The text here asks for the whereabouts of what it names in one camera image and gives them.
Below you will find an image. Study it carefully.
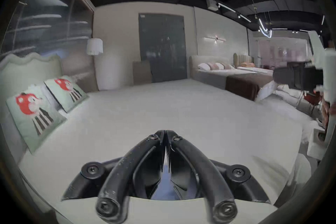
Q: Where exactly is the bed with brown blanket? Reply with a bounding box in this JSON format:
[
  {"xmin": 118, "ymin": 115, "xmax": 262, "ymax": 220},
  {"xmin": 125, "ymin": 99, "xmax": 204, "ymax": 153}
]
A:
[{"xmin": 189, "ymin": 55, "xmax": 274, "ymax": 102}]

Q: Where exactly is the bed with ribbed headboard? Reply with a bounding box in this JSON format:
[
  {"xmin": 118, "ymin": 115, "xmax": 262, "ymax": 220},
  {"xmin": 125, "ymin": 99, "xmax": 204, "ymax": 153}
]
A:
[{"xmin": 233, "ymin": 52, "xmax": 275, "ymax": 74}]

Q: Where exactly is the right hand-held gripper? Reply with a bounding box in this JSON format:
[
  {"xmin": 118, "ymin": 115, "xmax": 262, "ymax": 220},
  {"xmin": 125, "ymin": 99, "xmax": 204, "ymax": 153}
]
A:
[{"xmin": 272, "ymin": 31, "xmax": 336, "ymax": 106}]

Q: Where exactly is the dark glass wardrobe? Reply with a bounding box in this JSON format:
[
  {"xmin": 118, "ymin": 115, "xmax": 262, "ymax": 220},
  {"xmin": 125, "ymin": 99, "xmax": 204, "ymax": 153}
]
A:
[{"xmin": 0, "ymin": 0, "xmax": 95, "ymax": 66}]

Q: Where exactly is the pale green wavy headboard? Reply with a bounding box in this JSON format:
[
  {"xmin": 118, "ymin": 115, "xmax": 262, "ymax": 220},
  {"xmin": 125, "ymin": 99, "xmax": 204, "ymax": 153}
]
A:
[{"xmin": 0, "ymin": 52, "xmax": 64, "ymax": 124}]

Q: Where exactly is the green cushion with red animal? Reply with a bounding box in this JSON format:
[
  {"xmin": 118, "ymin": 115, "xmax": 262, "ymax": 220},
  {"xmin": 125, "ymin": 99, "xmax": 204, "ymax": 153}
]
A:
[
  {"xmin": 44, "ymin": 75, "xmax": 89, "ymax": 113},
  {"xmin": 6, "ymin": 86, "xmax": 68, "ymax": 154}
]

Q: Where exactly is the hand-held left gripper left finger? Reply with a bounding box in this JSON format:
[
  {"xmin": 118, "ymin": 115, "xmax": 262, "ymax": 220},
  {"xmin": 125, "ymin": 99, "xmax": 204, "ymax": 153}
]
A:
[{"xmin": 62, "ymin": 130, "xmax": 166, "ymax": 223}]

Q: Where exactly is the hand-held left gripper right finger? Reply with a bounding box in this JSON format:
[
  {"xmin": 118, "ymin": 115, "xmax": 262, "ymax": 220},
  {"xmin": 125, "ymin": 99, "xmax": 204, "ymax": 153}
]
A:
[{"xmin": 166, "ymin": 130, "xmax": 271, "ymax": 224}]

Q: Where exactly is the brown board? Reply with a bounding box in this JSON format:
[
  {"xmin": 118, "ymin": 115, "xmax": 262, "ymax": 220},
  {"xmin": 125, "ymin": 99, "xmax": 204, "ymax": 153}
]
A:
[{"xmin": 132, "ymin": 60, "xmax": 153, "ymax": 85}]

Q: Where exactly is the white cloth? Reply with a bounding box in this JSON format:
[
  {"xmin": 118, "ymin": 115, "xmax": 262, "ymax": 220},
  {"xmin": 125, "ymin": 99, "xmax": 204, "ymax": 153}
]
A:
[{"xmin": 255, "ymin": 80, "xmax": 279, "ymax": 102}]

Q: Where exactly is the bed with white sheet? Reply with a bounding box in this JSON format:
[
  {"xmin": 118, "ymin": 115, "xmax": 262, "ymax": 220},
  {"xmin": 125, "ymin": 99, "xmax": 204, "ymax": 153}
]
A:
[{"xmin": 18, "ymin": 78, "xmax": 314, "ymax": 224}]

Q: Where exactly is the person's right hand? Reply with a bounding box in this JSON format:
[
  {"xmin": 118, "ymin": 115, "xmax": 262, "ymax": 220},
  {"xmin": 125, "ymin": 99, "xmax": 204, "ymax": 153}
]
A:
[{"xmin": 321, "ymin": 100, "xmax": 332, "ymax": 129}]

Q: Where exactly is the red chair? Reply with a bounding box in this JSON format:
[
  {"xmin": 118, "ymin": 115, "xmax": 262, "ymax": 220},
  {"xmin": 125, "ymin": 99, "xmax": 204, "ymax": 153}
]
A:
[{"xmin": 297, "ymin": 90, "xmax": 323, "ymax": 115}]

